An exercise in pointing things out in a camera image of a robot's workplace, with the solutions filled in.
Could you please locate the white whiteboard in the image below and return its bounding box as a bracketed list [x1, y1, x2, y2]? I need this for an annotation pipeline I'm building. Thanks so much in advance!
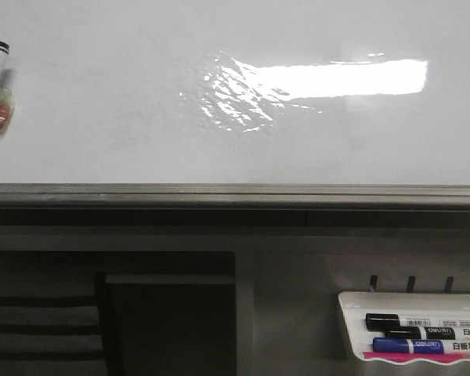
[0, 1, 470, 185]

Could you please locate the dark cabinet panel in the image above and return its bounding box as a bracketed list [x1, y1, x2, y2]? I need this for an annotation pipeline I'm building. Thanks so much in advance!
[106, 274, 237, 375]

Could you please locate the black hook left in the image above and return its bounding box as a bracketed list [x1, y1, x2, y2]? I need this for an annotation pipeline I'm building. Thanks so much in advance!
[369, 274, 378, 292]

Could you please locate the black hook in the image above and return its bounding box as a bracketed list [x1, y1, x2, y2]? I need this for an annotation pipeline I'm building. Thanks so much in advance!
[369, 274, 378, 292]
[444, 276, 454, 294]
[406, 275, 416, 293]

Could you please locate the white plastic marker tray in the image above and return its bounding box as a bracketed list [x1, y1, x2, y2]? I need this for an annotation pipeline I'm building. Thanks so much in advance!
[338, 291, 470, 375]

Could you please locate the black capped marker top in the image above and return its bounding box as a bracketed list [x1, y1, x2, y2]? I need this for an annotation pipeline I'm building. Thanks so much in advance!
[365, 313, 470, 331]

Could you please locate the black capped marker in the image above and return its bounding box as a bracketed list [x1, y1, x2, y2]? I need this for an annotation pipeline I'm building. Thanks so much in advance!
[384, 326, 470, 340]
[365, 313, 470, 331]

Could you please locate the black hook middle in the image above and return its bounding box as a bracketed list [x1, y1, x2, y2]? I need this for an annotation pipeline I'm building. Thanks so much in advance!
[406, 275, 416, 293]

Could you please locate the blue capped marker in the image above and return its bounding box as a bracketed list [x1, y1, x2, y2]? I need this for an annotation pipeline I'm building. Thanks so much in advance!
[372, 338, 470, 355]

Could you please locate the black hook right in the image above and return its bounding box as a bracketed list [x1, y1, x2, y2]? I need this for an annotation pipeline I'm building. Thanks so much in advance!
[444, 276, 454, 294]

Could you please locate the black capped marker middle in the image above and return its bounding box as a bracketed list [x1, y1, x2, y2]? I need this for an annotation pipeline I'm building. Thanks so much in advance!
[384, 326, 470, 340]

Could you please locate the dark chair backrest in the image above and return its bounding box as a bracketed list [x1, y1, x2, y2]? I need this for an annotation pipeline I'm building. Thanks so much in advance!
[0, 273, 125, 375]

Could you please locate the grey whiteboard frame ledge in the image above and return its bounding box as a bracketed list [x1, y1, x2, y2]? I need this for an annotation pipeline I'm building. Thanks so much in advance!
[0, 183, 470, 226]

